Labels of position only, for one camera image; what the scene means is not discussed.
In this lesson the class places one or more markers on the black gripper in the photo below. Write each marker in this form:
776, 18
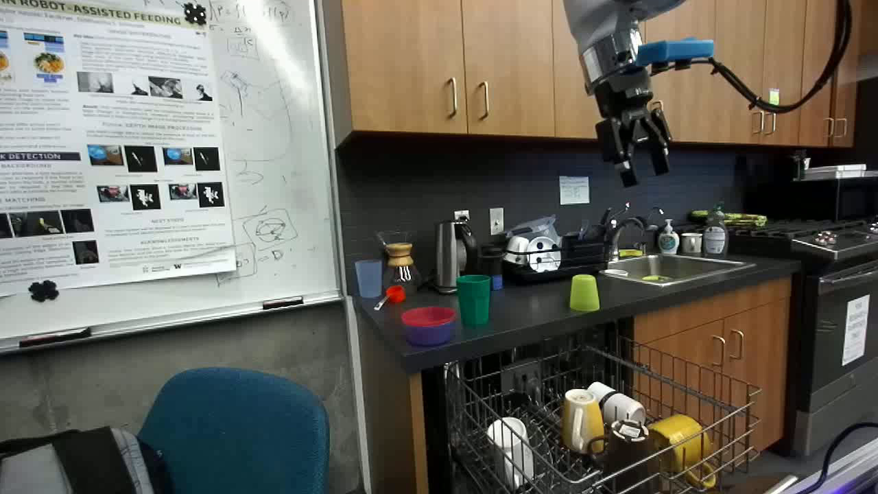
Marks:
625, 99

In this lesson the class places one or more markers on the yellow-green plastic cup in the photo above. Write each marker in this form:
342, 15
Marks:
584, 294

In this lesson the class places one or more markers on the small blue cup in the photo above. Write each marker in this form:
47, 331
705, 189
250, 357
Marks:
498, 280

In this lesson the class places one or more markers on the dark green plastic cup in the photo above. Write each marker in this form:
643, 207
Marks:
476, 299

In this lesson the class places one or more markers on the translucent blue cup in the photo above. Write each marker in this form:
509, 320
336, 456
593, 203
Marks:
368, 280

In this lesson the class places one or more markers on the chrome kitchen faucet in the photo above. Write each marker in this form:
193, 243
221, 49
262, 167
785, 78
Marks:
621, 229

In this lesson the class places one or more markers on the white paper note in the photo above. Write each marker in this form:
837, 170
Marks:
575, 189

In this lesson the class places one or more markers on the clear soap dispenser bottle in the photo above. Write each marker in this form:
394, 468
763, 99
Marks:
668, 239

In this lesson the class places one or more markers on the small white jar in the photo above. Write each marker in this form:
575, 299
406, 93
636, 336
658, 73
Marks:
691, 243

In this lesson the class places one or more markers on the clear bottle with dark cap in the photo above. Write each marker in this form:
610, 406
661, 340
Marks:
715, 237

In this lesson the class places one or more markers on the green brush by stove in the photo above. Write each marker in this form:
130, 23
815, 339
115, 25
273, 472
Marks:
737, 220

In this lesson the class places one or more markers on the stainless steel sink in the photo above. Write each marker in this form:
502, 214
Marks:
674, 270

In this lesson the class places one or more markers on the black dish drying rack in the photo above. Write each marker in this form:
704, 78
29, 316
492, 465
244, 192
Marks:
579, 257

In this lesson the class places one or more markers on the wooden upper cabinets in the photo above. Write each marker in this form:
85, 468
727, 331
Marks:
510, 63

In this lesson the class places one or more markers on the black microwave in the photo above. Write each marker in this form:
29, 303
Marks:
837, 192

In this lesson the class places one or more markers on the wooden lower cabinet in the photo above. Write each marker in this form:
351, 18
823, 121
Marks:
731, 347

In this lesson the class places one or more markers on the stainless steel kettle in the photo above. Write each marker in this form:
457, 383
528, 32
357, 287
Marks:
447, 261

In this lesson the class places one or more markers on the white mug with dark band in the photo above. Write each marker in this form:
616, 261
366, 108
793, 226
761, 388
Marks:
621, 405

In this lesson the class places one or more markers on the black stove oven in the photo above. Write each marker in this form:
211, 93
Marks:
837, 320

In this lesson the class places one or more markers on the glass coffee carafe wood collar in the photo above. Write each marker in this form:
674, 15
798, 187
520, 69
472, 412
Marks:
399, 261

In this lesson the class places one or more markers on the cream yellow mug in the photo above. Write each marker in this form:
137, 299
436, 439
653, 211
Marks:
579, 420

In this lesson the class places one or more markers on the white paper on oven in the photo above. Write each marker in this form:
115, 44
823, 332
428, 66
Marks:
856, 331

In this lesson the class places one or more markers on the deep yellow mug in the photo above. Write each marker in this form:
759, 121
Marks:
680, 439

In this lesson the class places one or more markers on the red measuring scoop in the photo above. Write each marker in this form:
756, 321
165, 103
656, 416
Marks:
394, 294

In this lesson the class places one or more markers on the dark brown mug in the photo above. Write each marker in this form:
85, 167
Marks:
631, 454

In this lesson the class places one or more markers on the plain white mug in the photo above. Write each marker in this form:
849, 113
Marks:
510, 449

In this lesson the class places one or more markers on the whiteboard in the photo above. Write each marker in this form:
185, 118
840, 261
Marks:
276, 183

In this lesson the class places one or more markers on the black whiteboard eraser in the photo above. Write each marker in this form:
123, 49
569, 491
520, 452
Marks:
283, 303

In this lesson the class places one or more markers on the black flower magnet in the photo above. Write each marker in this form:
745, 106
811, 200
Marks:
193, 15
42, 291

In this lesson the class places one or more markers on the blue office chair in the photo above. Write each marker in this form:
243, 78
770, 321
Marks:
233, 434

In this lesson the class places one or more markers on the research poster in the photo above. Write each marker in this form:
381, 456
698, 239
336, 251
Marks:
110, 137

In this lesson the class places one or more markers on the black grey backpack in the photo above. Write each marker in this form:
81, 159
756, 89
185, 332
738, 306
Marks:
63, 461

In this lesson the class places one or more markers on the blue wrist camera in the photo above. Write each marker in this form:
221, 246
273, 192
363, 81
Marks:
676, 54

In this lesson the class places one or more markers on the white wall outlet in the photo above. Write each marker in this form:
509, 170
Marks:
461, 214
498, 220

